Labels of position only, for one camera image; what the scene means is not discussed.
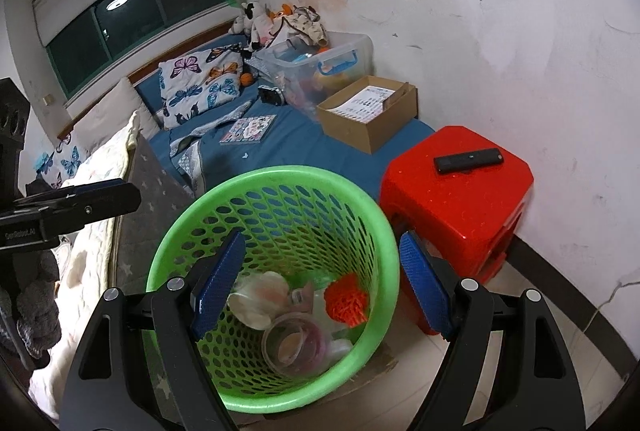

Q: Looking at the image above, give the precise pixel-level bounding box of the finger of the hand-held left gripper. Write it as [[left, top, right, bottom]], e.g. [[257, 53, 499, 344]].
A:
[[35, 183, 142, 233], [15, 178, 129, 204]]

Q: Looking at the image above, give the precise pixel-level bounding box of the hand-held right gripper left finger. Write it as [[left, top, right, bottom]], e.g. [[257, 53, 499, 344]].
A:
[[59, 231, 247, 431]]

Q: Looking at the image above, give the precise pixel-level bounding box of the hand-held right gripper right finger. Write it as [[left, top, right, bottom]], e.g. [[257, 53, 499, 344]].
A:
[[398, 231, 594, 431]]

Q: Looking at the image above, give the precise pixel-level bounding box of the white paper wrapper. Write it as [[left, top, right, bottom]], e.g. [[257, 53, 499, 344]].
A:
[[227, 270, 292, 331]]

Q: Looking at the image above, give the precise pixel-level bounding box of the red foam fruit net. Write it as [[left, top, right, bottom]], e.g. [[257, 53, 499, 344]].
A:
[[323, 273, 370, 328]]

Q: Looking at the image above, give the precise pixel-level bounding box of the green plastic basket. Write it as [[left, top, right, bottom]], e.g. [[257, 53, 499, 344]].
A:
[[144, 165, 401, 415]]

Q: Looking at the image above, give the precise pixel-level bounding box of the clear plastic cup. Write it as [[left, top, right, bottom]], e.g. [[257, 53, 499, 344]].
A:
[[261, 314, 329, 380]]

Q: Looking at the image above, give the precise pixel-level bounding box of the butterfly print pillow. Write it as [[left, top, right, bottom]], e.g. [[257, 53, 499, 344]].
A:
[[34, 130, 86, 190], [158, 43, 251, 130]]

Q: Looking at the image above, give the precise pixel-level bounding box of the grey star blanket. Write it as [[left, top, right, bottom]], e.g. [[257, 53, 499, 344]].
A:
[[114, 135, 197, 428]]

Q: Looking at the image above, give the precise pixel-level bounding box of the white quilted blanket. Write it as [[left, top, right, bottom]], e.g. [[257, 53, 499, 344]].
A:
[[29, 110, 144, 418]]

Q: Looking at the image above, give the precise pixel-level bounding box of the grey pillow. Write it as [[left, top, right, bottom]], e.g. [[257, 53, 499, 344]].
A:
[[72, 78, 161, 157]]

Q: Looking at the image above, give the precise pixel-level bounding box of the red plastic stool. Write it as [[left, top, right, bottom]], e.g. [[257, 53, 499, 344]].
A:
[[378, 125, 534, 336]]

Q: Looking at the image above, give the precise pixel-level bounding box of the black remote control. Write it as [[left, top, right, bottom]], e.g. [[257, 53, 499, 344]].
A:
[[432, 149, 505, 176]]

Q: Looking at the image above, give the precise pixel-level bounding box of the blue bed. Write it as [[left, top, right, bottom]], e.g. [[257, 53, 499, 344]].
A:
[[127, 22, 436, 206]]

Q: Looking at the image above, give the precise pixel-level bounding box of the pink sticker book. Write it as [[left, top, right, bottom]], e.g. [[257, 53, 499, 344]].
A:
[[218, 114, 278, 146]]

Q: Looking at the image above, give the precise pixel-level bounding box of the brown cardboard box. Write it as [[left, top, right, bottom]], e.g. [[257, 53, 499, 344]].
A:
[[315, 75, 419, 156]]

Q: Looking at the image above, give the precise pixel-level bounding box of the dark window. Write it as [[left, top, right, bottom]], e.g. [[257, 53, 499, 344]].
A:
[[47, 0, 231, 94]]

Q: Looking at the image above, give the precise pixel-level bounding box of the small black device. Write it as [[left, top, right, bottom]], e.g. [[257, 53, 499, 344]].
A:
[[258, 85, 284, 107]]

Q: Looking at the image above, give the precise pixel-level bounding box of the clear plastic storage bin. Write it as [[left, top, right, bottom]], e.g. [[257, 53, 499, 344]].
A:
[[257, 30, 375, 112]]

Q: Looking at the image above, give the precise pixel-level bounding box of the orange fox plush toy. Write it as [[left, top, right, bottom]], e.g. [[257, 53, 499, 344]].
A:
[[267, 4, 296, 34]]

